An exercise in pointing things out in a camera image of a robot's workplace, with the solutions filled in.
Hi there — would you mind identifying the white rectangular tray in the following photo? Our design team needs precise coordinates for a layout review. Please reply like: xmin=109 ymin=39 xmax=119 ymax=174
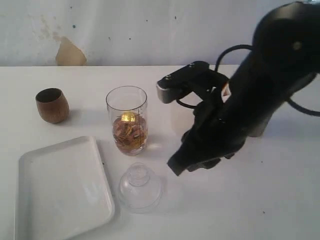
xmin=14 ymin=136 xmax=115 ymax=240

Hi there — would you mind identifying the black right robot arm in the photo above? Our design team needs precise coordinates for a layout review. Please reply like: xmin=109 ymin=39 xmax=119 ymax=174
xmin=156 ymin=1 xmax=320 ymax=175

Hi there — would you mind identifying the clear plastic shaker cup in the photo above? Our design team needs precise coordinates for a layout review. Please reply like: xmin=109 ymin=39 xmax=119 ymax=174
xmin=105 ymin=85 xmax=148 ymax=156

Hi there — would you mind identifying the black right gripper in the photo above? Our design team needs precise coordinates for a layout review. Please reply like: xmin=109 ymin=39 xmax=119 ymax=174
xmin=156 ymin=61 xmax=248 ymax=176

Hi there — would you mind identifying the brown wooden cup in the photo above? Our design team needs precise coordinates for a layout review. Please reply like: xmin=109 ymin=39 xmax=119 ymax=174
xmin=35 ymin=88 xmax=70 ymax=124

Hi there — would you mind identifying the clear plastic shaker lid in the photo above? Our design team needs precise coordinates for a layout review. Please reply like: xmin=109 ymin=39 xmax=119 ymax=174
xmin=117 ymin=162 xmax=162 ymax=214

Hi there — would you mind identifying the translucent white plastic beaker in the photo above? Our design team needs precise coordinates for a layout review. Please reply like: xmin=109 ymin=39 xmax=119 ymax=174
xmin=170 ymin=101 xmax=195 ymax=138

